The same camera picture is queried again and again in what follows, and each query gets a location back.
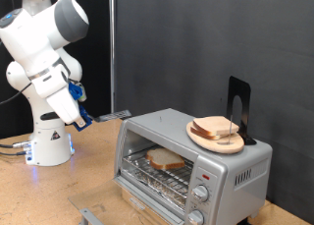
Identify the black metal bookend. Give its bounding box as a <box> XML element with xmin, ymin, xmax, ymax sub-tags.
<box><xmin>226</xmin><ymin>76</ymin><xmax>258</xmax><ymax>146</ymax></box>

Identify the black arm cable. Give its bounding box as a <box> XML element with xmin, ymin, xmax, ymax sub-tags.
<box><xmin>0</xmin><ymin>82</ymin><xmax>32</xmax><ymax>106</ymax></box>

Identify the glass oven door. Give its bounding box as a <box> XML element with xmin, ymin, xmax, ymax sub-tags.
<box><xmin>68</xmin><ymin>177</ymin><xmax>180</xmax><ymax>225</ymax></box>

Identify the wire oven rack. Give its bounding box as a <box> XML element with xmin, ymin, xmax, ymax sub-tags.
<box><xmin>122</xmin><ymin>145</ymin><xmax>194</xmax><ymax>206</ymax></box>

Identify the black base cable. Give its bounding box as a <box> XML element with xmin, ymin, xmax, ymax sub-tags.
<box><xmin>0</xmin><ymin>140</ymin><xmax>32</xmax><ymax>149</ymax></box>
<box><xmin>0</xmin><ymin>150</ymin><xmax>27</xmax><ymax>157</ymax></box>

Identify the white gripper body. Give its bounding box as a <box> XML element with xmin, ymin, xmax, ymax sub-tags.
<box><xmin>45</xmin><ymin>86</ymin><xmax>83</xmax><ymax>126</ymax></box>

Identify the round wooden board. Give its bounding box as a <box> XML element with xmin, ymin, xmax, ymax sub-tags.
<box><xmin>185</xmin><ymin>121</ymin><xmax>245</xmax><ymax>154</ymax></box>

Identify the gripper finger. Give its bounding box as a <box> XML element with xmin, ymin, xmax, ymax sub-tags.
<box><xmin>74</xmin><ymin>116</ymin><xmax>87</xmax><ymax>129</ymax></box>

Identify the vertical metal pole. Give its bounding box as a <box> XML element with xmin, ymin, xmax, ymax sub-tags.
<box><xmin>108</xmin><ymin>0</ymin><xmax>118</xmax><ymax>114</ymax></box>

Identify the spatula with blue grip block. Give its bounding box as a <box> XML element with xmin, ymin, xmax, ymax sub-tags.
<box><xmin>39</xmin><ymin>105</ymin><xmax>132</xmax><ymax>133</ymax></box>

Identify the wooden box under oven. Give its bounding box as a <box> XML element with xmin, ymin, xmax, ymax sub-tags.
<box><xmin>121</xmin><ymin>186</ymin><xmax>165</xmax><ymax>225</ymax></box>

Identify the silver toaster oven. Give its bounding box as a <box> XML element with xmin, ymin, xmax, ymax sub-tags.
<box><xmin>112</xmin><ymin>108</ymin><xmax>274</xmax><ymax>225</ymax></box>

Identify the silver oven knob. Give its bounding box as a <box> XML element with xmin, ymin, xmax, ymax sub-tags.
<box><xmin>186</xmin><ymin>208</ymin><xmax>206</xmax><ymax>225</ymax></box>
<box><xmin>191</xmin><ymin>185</ymin><xmax>210</xmax><ymax>203</ymax></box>

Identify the thick white bread slice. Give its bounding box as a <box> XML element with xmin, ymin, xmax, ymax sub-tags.
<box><xmin>144</xmin><ymin>147</ymin><xmax>186</xmax><ymax>171</ymax></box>

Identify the thin metal pin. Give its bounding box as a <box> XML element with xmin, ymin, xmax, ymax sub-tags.
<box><xmin>227</xmin><ymin>117</ymin><xmax>234</xmax><ymax>144</ymax></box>

